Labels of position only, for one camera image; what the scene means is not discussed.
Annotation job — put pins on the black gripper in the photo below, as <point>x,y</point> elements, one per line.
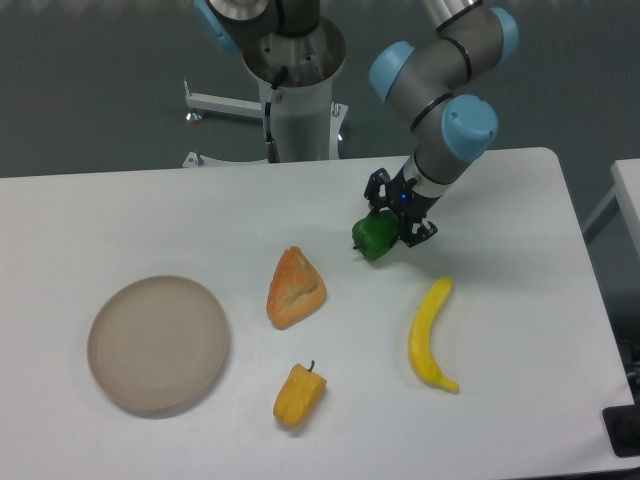
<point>409,195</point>

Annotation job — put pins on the green bell pepper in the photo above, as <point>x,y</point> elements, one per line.
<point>374,235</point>

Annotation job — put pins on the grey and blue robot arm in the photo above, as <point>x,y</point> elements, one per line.
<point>424,86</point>

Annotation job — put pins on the yellow bell pepper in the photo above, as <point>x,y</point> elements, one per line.
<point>299,395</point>

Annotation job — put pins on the orange triangular bread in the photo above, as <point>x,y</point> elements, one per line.
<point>296,290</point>

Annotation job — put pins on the yellow banana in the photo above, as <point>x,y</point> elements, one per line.
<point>420,354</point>

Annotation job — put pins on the beige round plate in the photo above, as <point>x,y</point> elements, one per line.
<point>158,345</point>

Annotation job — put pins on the black clamp at table edge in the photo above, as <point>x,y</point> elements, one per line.
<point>622,425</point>

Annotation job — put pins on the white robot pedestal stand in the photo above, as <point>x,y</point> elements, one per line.
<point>300,119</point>

